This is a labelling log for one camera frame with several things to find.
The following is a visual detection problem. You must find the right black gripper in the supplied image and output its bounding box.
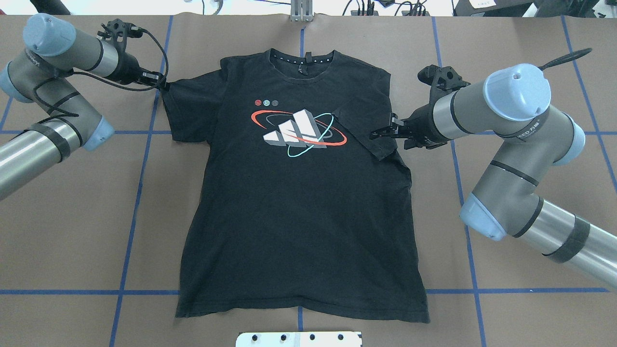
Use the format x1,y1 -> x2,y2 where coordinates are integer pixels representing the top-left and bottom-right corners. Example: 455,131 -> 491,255
369,105 -> 450,149

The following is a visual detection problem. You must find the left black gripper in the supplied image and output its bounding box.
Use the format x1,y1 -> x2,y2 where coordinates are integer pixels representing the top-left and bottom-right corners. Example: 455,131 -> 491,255
115,53 -> 171,92

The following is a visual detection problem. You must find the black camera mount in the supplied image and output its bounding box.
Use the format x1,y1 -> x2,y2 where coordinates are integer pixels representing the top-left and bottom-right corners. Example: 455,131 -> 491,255
97,18 -> 145,52
417,65 -> 471,93

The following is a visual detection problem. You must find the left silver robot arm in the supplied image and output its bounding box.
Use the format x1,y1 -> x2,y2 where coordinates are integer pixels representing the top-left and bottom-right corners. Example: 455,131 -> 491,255
0,13 -> 168,199

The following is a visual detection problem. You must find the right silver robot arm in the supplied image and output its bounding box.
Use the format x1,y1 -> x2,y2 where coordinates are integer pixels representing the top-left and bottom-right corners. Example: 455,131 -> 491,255
369,64 -> 616,292

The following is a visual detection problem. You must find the brown paper table cover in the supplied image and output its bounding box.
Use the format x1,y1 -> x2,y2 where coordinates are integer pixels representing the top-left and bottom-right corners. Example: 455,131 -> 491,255
0,14 -> 617,347

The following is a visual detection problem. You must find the aluminium frame post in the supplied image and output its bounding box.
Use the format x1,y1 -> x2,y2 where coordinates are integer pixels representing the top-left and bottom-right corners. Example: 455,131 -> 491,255
290,0 -> 314,23

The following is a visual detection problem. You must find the black graphic t-shirt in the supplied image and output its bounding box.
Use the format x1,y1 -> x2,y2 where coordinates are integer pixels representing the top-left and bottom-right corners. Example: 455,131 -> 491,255
161,49 -> 429,323

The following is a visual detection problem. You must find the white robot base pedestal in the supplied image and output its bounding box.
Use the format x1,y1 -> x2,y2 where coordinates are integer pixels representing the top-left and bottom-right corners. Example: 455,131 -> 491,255
235,331 -> 363,347

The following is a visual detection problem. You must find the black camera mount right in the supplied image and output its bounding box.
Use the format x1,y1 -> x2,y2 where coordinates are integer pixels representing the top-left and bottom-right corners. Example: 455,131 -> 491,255
417,65 -> 471,93

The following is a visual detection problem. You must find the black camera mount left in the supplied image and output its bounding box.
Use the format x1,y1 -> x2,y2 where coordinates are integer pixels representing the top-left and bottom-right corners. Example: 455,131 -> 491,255
97,18 -> 145,52

